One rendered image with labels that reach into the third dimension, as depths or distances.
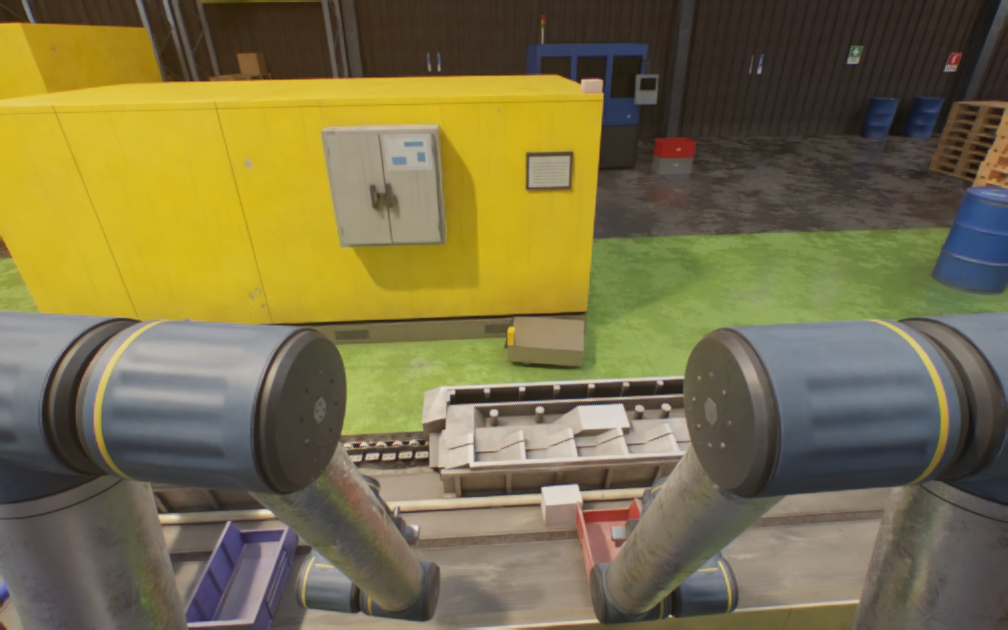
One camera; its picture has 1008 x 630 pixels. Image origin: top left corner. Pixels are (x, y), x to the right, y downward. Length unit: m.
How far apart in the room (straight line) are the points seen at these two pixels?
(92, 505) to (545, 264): 3.51
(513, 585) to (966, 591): 1.21
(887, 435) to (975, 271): 6.02
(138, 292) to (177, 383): 4.20
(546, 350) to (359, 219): 1.59
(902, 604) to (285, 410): 0.64
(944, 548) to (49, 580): 0.86
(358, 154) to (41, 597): 3.04
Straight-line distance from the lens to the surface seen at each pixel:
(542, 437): 1.84
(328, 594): 1.17
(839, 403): 0.46
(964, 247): 6.46
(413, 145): 3.41
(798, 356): 0.46
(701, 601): 1.17
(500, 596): 1.67
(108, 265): 4.68
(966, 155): 11.97
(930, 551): 0.68
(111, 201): 4.45
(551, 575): 1.71
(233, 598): 1.84
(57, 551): 0.68
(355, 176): 3.51
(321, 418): 0.50
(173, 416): 0.48
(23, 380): 0.57
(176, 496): 2.08
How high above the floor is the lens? 2.16
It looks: 29 degrees down
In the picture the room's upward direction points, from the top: 1 degrees counter-clockwise
